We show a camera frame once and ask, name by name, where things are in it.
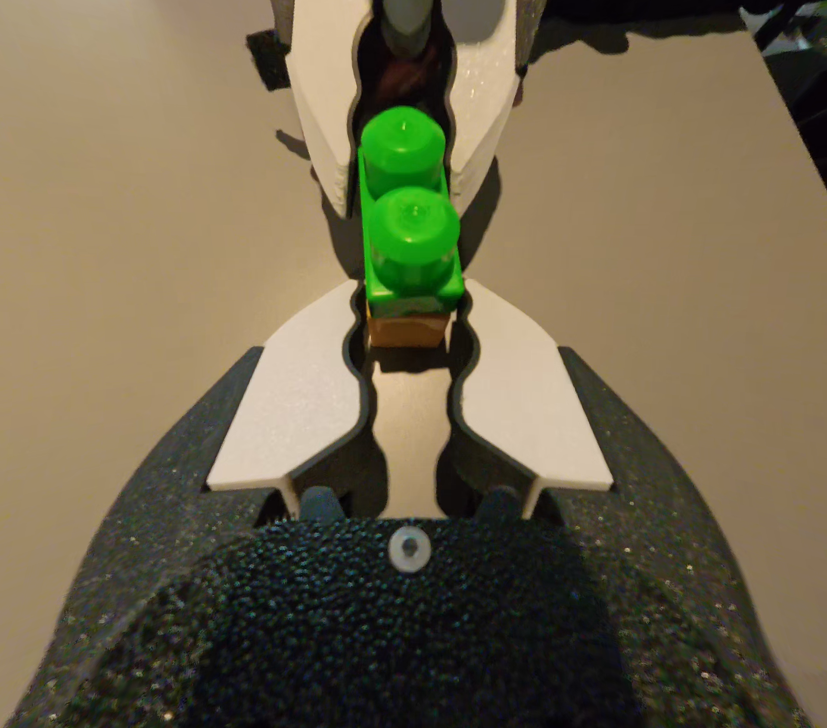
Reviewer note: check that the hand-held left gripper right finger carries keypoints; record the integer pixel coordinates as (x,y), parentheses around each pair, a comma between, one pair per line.
(523,398)

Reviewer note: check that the yellow building block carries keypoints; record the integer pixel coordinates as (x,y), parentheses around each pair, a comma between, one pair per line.
(404,332)

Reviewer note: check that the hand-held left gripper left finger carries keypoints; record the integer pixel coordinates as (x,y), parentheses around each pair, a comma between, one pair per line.
(297,398)

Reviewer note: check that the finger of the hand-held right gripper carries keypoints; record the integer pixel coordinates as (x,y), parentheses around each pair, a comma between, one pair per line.
(323,30)
(488,69)

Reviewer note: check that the green building block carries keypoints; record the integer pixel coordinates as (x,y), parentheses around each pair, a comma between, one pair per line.
(407,224)

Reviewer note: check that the person's right hand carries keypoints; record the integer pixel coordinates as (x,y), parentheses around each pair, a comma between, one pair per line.
(404,78)

